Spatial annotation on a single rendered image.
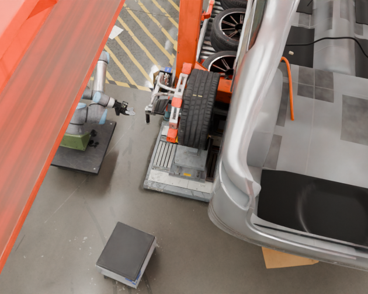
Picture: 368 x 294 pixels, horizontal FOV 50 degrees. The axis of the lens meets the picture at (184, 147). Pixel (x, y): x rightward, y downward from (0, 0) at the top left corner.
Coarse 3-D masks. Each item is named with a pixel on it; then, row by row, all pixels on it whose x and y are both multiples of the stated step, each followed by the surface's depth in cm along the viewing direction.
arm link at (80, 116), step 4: (80, 104) 357; (84, 104) 360; (76, 108) 355; (80, 108) 356; (84, 108) 359; (76, 112) 356; (80, 112) 357; (84, 112) 358; (72, 116) 357; (76, 116) 357; (80, 116) 358; (84, 116) 359; (72, 120) 357; (76, 120) 358; (80, 120) 360; (84, 120) 361
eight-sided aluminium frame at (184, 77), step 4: (180, 76) 320; (184, 76) 320; (188, 76) 332; (180, 80) 318; (184, 80) 318; (188, 80) 345; (184, 84) 316; (176, 88) 313; (184, 88) 317; (176, 92) 311; (180, 92) 311; (184, 92) 359; (176, 96) 310; (180, 96) 310; (172, 108) 313; (172, 112) 313; (176, 112) 313; (172, 116) 314; (176, 116) 314; (172, 120) 315; (176, 120) 314; (172, 124) 317; (176, 124) 316; (176, 128) 324
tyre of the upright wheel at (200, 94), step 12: (192, 72) 318; (204, 72) 321; (216, 72) 329; (192, 84) 309; (204, 84) 310; (216, 84) 311; (192, 96) 306; (204, 96) 305; (192, 108) 305; (204, 108) 305; (180, 120) 309; (192, 120) 308; (204, 120) 306; (180, 132) 315; (192, 132) 313; (204, 132) 311; (180, 144) 332; (192, 144) 325; (204, 144) 321
